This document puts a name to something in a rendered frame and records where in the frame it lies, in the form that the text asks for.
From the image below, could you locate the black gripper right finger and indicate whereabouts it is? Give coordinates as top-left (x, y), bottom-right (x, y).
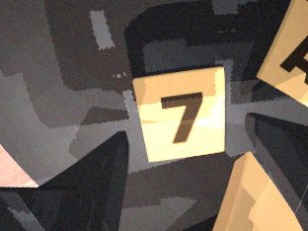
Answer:
top-left (245, 112), bottom-right (308, 231)

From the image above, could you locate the tan letter tile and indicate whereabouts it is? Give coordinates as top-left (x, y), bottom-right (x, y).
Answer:
top-left (133, 67), bottom-right (225, 162)
top-left (257, 0), bottom-right (308, 107)

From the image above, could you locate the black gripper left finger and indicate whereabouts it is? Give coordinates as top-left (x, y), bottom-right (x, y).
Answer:
top-left (0, 131), bottom-right (129, 231)

